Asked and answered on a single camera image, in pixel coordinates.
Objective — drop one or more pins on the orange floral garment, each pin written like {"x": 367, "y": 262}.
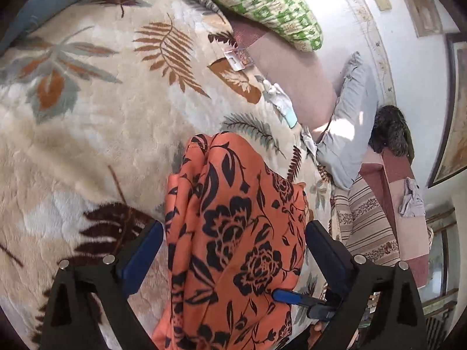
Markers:
{"x": 233, "y": 226}

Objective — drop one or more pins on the large dark-framed picture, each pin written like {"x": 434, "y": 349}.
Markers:
{"x": 454, "y": 124}

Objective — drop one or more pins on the white and teal cloth item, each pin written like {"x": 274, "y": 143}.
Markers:
{"x": 281, "y": 102}

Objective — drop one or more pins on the beige wall switch plate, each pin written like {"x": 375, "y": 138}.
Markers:
{"x": 382, "y": 2}

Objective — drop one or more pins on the grey pillow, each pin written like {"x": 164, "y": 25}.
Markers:
{"x": 350, "y": 116}

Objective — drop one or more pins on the small framed picture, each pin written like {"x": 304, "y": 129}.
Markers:
{"x": 419, "y": 9}

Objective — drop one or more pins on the mauve bedsheet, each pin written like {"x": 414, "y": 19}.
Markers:
{"x": 295, "y": 76}

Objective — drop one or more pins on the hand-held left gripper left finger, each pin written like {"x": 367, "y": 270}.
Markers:
{"x": 140, "y": 262}

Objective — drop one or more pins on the beige leaf-printed blanket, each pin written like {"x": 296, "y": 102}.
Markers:
{"x": 109, "y": 124}

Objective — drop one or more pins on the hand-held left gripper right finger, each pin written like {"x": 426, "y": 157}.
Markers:
{"x": 330, "y": 259}

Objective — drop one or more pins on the mauve padded headboard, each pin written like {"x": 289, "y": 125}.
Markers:
{"x": 408, "y": 237}

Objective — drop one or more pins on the crumpled grey rag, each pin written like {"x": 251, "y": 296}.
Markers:
{"x": 410, "y": 198}

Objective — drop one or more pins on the small foil packet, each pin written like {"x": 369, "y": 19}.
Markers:
{"x": 239, "y": 59}

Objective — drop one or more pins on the dark furry cloth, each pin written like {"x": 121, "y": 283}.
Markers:
{"x": 390, "y": 131}

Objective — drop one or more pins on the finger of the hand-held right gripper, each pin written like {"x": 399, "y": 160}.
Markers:
{"x": 288, "y": 296}

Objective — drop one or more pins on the striped beige cloth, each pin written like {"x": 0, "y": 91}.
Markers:
{"x": 365, "y": 218}

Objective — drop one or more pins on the green checkered pillow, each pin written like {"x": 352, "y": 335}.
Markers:
{"x": 266, "y": 3}

